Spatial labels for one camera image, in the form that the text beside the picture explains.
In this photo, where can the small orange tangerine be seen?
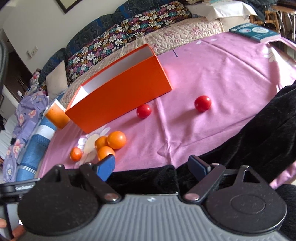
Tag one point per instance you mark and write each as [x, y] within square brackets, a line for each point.
[101, 142]
[76, 154]
[104, 152]

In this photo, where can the teal book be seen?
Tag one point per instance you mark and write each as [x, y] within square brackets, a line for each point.
[255, 32]

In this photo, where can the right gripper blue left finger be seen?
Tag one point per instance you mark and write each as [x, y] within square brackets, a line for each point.
[95, 176]

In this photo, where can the blue striped blanket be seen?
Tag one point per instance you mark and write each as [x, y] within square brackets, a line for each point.
[35, 150]

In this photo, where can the orange fruit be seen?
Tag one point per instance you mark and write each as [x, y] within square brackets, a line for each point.
[116, 140]

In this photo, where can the orange cardboard box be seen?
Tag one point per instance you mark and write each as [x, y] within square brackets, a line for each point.
[134, 79]

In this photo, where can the floral pillow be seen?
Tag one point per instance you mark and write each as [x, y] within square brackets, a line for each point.
[149, 21]
[95, 51]

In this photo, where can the orange white cup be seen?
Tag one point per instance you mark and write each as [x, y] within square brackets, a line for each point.
[55, 113]

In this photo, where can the dark blue sofa backrest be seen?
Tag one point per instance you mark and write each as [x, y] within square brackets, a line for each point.
[96, 28]

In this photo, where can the pink tablecloth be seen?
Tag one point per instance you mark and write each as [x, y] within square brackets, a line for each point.
[239, 75]

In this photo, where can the beige cushion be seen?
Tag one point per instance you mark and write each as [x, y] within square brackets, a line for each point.
[56, 81]

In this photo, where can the wall switch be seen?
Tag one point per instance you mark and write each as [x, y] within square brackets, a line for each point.
[32, 52]

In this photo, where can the floral pillow right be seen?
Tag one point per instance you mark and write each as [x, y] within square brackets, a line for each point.
[149, 21]

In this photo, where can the framed picture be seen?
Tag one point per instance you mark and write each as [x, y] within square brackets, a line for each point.
[67, 5]

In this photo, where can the purple floral blanket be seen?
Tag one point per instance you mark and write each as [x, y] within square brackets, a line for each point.
[27, 116]

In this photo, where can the red ball fruit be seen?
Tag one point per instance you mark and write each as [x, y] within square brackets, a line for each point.
[202, 103]
[144, 111]

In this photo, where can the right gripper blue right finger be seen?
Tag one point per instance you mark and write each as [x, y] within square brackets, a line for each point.
[208, 176]

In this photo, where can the floral pillow left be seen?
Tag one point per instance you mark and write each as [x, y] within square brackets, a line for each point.
[95, 51]

